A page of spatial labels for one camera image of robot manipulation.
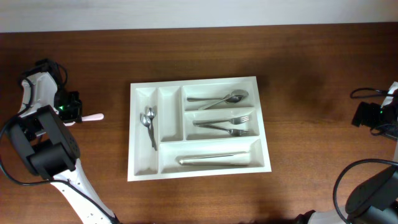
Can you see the white cutlery tray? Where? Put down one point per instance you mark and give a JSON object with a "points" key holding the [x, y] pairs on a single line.
{"points": [[175, 134]]}

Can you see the metal chopstick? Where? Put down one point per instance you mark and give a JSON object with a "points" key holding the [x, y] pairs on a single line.
{"points": [[186, 162], [207, 156]]}

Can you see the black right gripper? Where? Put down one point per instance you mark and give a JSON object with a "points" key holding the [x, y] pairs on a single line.
{"points": [[365, 114]]}

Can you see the small metal spoon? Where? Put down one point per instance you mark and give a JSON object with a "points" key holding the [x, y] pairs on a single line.
{"points": [[145, 120], [151, 115]]}

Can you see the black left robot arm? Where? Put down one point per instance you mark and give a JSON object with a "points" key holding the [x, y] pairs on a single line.
{"points": [[40, 134]]}

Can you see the pink plastic knife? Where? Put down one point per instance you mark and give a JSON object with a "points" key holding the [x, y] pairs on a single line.
{"points": [[92, 117]]}

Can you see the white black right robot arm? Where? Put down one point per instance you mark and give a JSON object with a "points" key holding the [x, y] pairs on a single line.
{"points": [[374, 200]]}

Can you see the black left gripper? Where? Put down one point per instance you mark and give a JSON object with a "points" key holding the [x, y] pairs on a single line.
{"points": [[75, 112]]}

